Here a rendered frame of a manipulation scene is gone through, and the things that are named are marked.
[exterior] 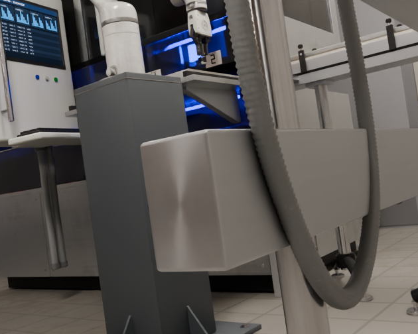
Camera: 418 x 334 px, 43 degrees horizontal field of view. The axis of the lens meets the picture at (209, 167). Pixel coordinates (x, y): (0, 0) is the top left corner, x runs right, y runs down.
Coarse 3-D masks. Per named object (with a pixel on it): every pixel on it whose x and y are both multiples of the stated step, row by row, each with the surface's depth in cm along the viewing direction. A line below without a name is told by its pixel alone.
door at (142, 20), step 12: (84, 0) 271; (120, 0) 256; (132, 0) 251; (144, 0) 247; (84, 12) 271; (144, 12) 247; (96, 24) 267; (144, 24) 248; (96, 36) 267; (144, 36) 248; (96, 48) 268
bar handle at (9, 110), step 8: (0, 16) 228; (0, 24) 227; (0, 32) 227; (0, 40) 226; (0, 48) 226; (0, 56) 227; (8, 80) 227; (8, 88) 226; (8, 96) 226; (8, 104) 226; (8, 112) 226; (8, 120) 226
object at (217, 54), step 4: (212, 52) 224; (216, 52) 223; (220, 52) 222; (208, 56) 226; (212, 56) 225; (216, 56) 223; (220, 56) 222; (208, 60) 226; (212, 60) 225; (216, 60) 224; (220, 60) 222; (208, 64) 226; (212, 64) 225; (216, 64) 224
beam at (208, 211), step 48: (144, 144) 48; (192, 144) 45; (240, 144) 48; (288, 144) 55; (336, 144) 65; (384, 144) 80; (192, 192) 45; (240, 192) 46; (336, 192) 63; (384, 192) 77; (192, 240) 45; (240, 240) 46
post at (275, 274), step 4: (272, 252) 213; (272, 256) 214; (272, 260) 214; (276, 260) 213; (272, 264) 214; (276, 264) 213; (272, 268) 214; (276, 268) 213; (272, 272) 214; (276, 272) 213; (272, 276) 214; (276, 276) 213; (276, 280) 213; (276, 284) 213; (276, 288) 213; (280, 288) 212; (276, 292) 213; (280, 292) 212; (276, 296) 214; (280, 296) 212
